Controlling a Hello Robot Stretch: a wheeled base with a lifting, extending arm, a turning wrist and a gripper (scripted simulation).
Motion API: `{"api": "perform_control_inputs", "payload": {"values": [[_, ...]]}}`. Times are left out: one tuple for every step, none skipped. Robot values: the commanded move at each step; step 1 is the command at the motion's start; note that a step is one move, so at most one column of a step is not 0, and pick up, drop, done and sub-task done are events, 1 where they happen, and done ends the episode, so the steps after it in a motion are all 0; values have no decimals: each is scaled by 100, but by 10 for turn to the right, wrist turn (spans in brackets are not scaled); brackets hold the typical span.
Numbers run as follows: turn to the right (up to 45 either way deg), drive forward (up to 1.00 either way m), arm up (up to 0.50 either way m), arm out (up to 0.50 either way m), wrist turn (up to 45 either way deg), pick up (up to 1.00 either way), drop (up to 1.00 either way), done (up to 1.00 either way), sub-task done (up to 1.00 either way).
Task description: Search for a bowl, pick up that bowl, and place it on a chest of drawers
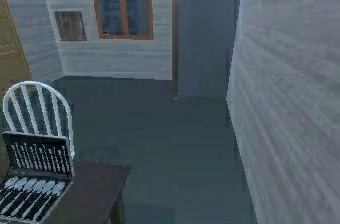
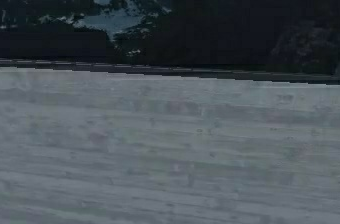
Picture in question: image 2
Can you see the dark framed window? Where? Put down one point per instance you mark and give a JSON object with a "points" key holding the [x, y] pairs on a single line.
{"points": [[184, 36]]}

